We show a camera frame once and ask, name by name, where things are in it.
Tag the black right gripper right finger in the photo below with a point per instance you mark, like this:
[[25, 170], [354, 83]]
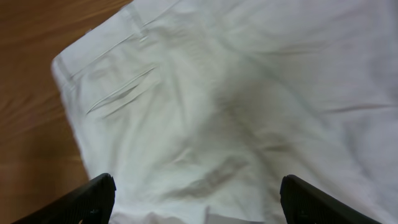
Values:
[[302, 203]]

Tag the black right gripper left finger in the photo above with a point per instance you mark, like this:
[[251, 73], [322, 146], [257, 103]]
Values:
[[91, 203]]

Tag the beige khaki shorts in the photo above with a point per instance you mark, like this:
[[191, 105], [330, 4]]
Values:
[[198, 109]]

